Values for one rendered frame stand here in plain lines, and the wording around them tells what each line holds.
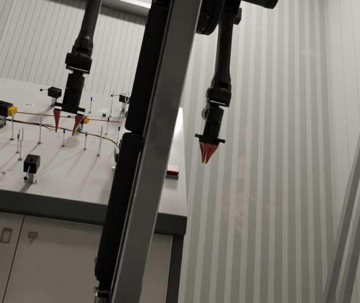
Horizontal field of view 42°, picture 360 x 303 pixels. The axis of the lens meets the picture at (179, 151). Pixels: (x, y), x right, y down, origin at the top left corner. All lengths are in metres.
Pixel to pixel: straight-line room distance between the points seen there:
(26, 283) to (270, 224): 3.26
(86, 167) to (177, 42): 1.47
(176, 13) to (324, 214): 4.54
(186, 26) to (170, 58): 0.04
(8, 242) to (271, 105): 3.89
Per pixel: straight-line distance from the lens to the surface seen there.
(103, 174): 1.92
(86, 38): 1.65
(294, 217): 4.81
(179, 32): 0.53
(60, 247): 1.75
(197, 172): 4.54
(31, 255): 1.76
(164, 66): 0.52
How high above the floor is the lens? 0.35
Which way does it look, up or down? 25 degrees up
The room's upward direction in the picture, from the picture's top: 6 degrees clockwise
